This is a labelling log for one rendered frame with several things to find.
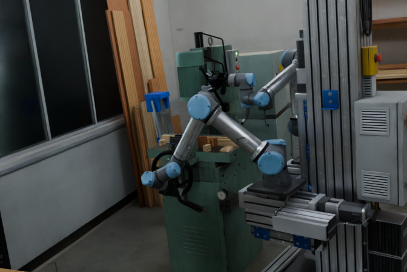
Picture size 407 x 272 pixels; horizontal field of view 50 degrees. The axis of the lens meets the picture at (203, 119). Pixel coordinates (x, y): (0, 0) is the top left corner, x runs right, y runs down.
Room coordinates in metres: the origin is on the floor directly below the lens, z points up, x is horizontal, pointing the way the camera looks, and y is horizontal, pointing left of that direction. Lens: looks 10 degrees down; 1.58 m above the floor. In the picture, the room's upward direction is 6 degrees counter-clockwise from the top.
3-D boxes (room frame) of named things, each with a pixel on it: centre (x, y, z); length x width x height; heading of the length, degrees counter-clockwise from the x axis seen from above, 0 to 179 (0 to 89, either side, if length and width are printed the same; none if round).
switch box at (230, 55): (2.99, -0.23, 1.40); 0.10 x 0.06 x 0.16; 150
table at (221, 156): (2.69, 0.10, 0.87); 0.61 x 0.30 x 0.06; 60
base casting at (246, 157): (2.89, -0.01, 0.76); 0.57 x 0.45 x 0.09; 150
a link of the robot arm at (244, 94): (2.46, -0.27, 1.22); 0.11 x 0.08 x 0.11; 24
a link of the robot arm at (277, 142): (2.11, -0.34, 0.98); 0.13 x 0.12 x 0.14; 165
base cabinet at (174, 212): (2.89, -0.01, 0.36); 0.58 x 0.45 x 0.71; 150
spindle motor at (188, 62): (2.79, 0.05, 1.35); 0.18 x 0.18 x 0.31
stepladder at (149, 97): (3.68, 0.33, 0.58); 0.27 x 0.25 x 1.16; 64
